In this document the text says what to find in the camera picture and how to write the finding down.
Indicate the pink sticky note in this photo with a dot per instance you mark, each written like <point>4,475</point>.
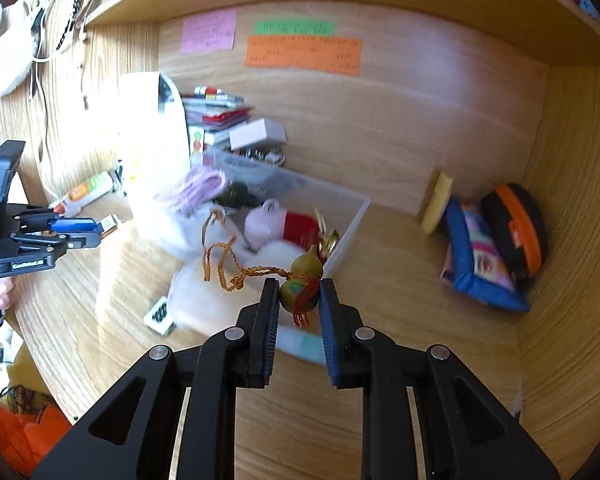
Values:
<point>208,32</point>

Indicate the small wooden tag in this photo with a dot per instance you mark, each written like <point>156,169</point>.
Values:
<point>108,225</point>

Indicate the blue pencil case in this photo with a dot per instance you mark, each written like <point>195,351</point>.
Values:
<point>475,267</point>

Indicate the stack of books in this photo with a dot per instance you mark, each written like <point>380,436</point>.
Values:
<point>216,111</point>

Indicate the pink pig toy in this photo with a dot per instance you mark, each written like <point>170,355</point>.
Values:
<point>264,224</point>

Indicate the clear plastic storage bin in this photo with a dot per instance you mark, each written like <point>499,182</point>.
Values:
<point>173,219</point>

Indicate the person's left hand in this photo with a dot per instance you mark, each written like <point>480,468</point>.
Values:
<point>6,287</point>

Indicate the black orange round case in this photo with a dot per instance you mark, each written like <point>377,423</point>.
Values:
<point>518,230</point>

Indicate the beige tape roll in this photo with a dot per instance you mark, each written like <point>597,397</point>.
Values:
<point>203,305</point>

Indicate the fruit sticker sheet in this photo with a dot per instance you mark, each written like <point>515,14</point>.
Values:
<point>196,144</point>

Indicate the red pouch with gold tassel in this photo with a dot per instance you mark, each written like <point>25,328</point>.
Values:
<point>308,230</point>

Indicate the orange sticky note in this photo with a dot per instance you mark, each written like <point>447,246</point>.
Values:
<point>336,55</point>

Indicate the small white box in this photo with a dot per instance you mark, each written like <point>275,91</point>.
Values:
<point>262,133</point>

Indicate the white orange lotion bottle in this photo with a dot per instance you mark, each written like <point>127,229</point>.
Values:
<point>83,194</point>

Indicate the dark green bottle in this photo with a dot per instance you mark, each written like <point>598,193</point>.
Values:
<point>236,196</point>

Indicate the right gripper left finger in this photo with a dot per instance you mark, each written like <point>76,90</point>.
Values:
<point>173,412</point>

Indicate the small domino tile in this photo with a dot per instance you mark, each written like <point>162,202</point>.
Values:
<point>159,319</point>

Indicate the teal travel bottle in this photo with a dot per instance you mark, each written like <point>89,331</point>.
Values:
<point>302,345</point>

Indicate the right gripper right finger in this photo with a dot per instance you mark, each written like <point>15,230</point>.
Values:
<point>424,412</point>

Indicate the gourd charm with cord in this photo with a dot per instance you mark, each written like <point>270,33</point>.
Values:
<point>301,286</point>

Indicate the yellow tube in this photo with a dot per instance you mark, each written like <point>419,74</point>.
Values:
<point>437,202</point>

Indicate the green sticky note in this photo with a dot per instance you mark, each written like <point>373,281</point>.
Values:
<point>295,26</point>

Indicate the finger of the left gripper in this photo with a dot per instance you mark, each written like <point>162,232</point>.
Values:
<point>75,226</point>
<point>40,246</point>

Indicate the bowl of trinkets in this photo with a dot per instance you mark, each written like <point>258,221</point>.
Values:
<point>272,155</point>

